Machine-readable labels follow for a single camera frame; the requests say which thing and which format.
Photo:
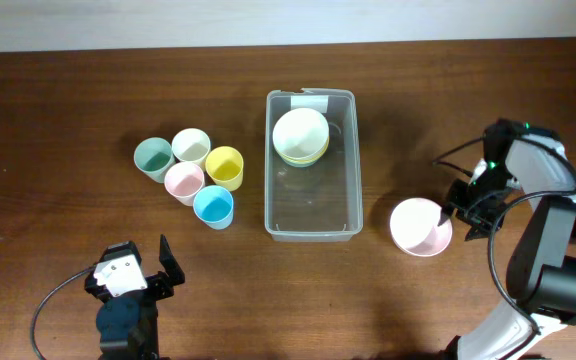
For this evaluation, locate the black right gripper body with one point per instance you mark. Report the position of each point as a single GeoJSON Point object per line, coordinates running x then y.
{"type": "Point", "coordinates": [480, 201]}

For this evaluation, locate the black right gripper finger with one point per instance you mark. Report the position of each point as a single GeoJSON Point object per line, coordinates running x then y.
{"type": "Point", "coordinates": [445, 215]}
{"type": "Point", "coordinates": [478, 232]}

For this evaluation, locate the pink plastic bowl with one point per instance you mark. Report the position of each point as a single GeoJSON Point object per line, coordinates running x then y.
{"type": "Point", "coordinates": [414, 230]}

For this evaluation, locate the yellow plastic bowl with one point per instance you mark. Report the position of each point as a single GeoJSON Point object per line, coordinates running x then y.
{"type": "Point", "coordinates": [309, 158]}

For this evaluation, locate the green plastic bowl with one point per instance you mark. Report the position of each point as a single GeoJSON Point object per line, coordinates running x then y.
{"type": "Point", "coordinates": [300, 164]}

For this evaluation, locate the cream plastic bowl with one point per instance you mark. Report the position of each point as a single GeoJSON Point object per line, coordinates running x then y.
{"type": "Point", "coordinates": [300, 133]}

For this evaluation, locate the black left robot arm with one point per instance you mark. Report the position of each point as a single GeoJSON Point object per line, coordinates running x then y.
{"type": "Point", "coordinates": [127, 320]}

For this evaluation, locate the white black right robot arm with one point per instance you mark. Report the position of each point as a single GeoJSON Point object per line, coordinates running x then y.
{"type": "Point", "coordinates": [521, 163]}

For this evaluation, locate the clear plastic container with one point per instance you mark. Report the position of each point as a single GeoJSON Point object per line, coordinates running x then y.
{"type": "Point", "coordinates": [321, 202]}

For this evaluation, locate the blue plastic cup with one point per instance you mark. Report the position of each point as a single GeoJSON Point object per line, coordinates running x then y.
{"type": "Point", "coordinates": [214, 206]}

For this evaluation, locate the pink plastic cup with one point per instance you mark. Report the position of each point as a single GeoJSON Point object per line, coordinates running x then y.
{"type": "Point", "coordinates": [183, 181]}

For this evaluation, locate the yellow plastic cup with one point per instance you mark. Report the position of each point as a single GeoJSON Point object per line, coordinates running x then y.
{"type": "Point", "coordinates": [225, 166]}

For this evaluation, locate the green plastic cup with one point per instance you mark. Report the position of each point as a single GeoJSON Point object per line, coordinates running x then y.
{"type": "Point", "coordinates": [154, 157]}

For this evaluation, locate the cream plastic cup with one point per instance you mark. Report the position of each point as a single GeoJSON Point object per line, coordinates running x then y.
{"type": "Point", "coordinates": [191, 145]}

